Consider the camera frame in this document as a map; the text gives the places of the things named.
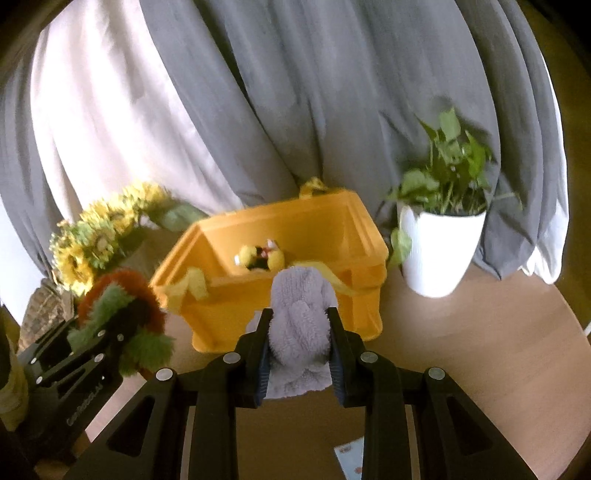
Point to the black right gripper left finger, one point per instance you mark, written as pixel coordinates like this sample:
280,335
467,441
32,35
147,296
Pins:
184,425

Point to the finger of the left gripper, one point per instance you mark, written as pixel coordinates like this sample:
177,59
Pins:
95,362
51,348

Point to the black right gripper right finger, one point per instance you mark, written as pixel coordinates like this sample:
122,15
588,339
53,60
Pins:
416,420

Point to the red green furry plush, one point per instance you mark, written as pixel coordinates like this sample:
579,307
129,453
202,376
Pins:
123,298

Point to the fluffy lavender plush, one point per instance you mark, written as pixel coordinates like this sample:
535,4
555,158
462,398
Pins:
299,333

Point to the black mouse plush toy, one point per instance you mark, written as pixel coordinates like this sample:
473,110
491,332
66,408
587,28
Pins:
268,257

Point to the woven brown basket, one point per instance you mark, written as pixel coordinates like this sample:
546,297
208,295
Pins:
48,307

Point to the sunflower bouquet in vase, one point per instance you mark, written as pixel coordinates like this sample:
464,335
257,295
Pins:
109,230

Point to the orange plastic storage crate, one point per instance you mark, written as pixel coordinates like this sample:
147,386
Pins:
202,281

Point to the white pot green plant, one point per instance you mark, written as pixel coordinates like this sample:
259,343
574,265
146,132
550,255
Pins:
441,205

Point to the grey curtain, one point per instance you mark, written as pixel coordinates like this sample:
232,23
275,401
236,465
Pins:
235,103

